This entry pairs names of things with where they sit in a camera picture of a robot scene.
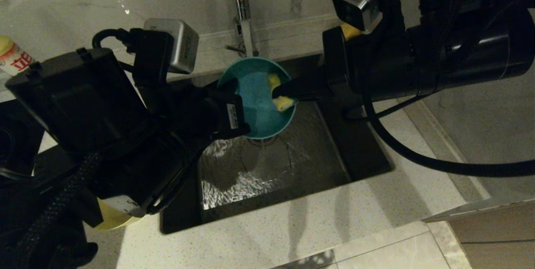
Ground yellow green sponge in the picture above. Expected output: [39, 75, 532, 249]
[267, 72, 296, 112]

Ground blue plastic bowl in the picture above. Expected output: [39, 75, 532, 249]
[217, 57, 296, 140]

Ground yellow dish soap bottle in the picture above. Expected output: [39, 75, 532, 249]
[0, 35, 36, 77]

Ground stainless steel sink basin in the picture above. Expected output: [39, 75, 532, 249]
[160, 53, 394, 234]

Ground yellow pear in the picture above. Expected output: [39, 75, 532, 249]
[341, 22, 362, 41]

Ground round metal drain strainer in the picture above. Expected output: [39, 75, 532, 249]
[249, 136, 278, 147]

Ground yellow plastic bowl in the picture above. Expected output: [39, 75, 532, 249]
[94, 198, 140, 231]

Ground black induction cooktop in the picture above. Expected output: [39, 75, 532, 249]
[0, 102, 46, 177]

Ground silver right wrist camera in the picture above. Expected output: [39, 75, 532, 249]
[331, 0, 383, 33]

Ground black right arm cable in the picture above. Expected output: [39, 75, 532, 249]
[362, 0, 535, 177]

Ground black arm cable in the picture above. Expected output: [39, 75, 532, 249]
[92, 28, 138, 73]
[362, 0, 535, 177]

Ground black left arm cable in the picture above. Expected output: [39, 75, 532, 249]
[92, 28, 138, 73]

